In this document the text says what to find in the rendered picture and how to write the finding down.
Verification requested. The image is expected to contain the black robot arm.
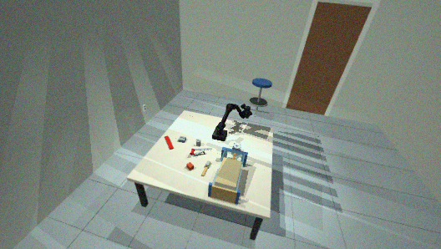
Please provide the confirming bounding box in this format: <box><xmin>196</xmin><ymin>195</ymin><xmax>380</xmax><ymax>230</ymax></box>
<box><xmin>216</xmin><ymin>104</ymin><xmax>251</xmax><ymax>136</ymax></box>

